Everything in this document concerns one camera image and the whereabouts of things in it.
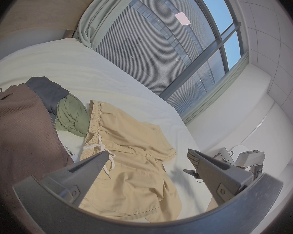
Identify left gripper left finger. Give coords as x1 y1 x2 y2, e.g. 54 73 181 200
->
42 151 110 205

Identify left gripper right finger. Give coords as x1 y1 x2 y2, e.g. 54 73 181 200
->
187 148 254 207

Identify tan shorts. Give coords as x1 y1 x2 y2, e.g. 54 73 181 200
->
78 100 182 222

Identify bed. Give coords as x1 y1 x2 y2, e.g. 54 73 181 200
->
0 0 219 222

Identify green garment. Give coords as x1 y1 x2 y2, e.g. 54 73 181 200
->
54 94 90 137

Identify brown garment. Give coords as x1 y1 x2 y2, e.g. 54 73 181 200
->
0 84 75 219

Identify black garment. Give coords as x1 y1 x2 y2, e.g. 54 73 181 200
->
25 76 70 116

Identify window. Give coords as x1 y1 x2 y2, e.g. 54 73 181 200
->
95 0 242 124

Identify pale green curtain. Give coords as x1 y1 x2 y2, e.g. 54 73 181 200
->
74 0 157 49

